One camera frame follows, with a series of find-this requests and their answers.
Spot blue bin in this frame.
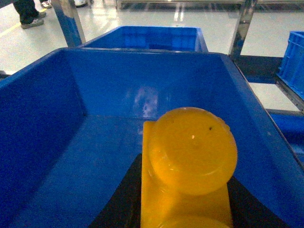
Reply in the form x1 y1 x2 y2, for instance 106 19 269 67
79 26 208 52
277 31 304 99
0 48 304 228

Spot blue bin behind right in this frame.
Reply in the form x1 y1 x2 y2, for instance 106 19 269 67
277 31 304 99

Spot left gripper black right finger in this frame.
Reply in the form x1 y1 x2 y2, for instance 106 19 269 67
228 177 289 228

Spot blue bin upper left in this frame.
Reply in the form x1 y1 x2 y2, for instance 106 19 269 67
0 48 304 228

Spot yellow two-stud toy block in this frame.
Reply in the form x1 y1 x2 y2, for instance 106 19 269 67
140 107 238 228

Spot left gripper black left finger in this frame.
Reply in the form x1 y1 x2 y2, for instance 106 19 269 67
89 154 142 228

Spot person legs with shoes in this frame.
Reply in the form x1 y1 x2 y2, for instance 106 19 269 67
13 0 47 29

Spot blue bin behind left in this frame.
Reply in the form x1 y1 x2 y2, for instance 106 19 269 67
79 26 208 52

